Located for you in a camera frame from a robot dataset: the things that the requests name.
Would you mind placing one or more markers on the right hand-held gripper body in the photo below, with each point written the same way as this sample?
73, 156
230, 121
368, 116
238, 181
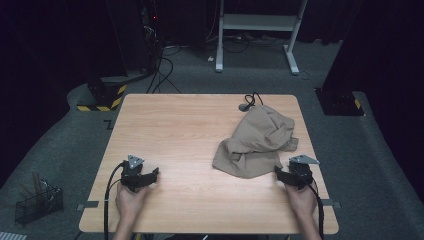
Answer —
300, 175

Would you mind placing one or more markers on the beige shorts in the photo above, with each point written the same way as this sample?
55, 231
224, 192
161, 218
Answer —
256, 143

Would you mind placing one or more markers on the white metal desk frame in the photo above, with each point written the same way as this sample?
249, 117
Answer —
256, 22

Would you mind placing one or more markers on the black equipment rack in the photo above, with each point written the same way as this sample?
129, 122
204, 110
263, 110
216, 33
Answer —
150, 26

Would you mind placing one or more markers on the grey round table grommet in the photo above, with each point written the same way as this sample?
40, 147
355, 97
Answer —
243, 107

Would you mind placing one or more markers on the person's left hand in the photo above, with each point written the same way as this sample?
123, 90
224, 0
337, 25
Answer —
128, 205

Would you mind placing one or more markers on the yellow black striped stand base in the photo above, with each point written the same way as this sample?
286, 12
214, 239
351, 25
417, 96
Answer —
106, 98

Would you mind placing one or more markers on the grey tape strip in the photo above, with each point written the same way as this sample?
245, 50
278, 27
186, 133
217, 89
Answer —
330, 203
88, 204

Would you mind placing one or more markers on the black curtain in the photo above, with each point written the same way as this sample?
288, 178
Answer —
383, 50
40, 50

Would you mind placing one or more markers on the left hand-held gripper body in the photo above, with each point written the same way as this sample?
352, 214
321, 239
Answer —
131, 176

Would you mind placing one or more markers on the person's right hand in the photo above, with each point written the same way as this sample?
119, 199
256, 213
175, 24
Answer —
301, 201

